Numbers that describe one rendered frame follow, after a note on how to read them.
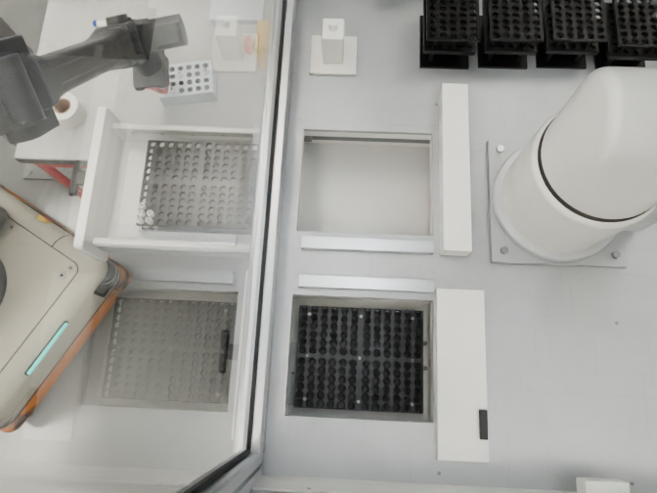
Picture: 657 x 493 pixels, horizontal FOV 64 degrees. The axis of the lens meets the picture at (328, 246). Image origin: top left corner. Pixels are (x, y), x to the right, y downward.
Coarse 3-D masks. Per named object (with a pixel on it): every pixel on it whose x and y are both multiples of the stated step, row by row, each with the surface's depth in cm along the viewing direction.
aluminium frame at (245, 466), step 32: (288, 0) 101; (288, 32) 99; (288, 64) 97; (288, 96) 97; (256, 352) 83; (256, 384) 82; (256, 416) 81; (256, 448) 80; (224, 480) 57; (256, 480) 78
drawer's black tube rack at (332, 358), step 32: (320, 320) 94; (352, 320) 97; (384, 320) 96; (416, 320) 96; (320, 352) 95; (352, 352) 95; (384, 352) 95; (416, 352) 95; (320, 384) 94; (352, 384) 91; (384, 384) 90; (416, 384) 94
